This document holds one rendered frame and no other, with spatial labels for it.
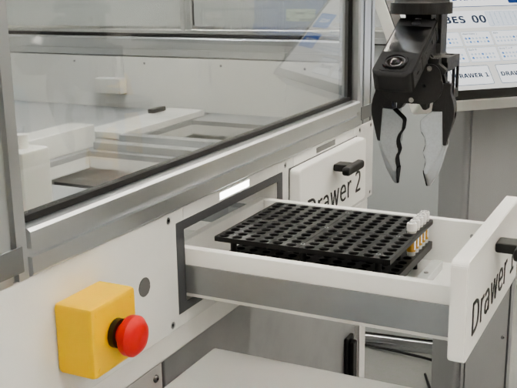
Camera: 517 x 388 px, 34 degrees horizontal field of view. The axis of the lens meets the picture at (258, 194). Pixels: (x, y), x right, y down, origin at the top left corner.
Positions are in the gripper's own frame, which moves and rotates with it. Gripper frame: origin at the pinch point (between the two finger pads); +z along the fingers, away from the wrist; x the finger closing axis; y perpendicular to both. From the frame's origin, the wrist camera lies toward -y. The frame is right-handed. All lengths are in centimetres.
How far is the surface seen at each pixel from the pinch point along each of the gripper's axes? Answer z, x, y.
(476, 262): 5.6, -10.8, -12.5
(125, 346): 10.1, 16.1, -36.6
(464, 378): 69, 11, 89
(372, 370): 97, 51, 138
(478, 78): -2, 10, 79
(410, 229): 6.9, -0.2, 0.0
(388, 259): 7.3, -0.8, -10.2
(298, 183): 6.6, 21.3, 15.3
